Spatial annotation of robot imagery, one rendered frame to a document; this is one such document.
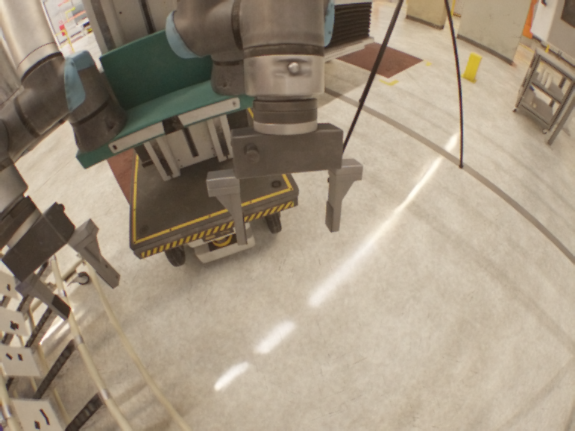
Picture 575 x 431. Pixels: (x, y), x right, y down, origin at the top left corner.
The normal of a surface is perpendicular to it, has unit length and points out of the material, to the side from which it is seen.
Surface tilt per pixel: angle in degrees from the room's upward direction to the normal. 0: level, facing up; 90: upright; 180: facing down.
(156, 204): 0
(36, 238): 66
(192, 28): 73
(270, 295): 0
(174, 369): 0
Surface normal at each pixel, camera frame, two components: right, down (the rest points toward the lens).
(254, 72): -0.65, 0.40
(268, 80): -0.39, 0.48
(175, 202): -0.05, -0.57
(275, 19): -0.14, 0.52
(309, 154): 0.21, 0.50
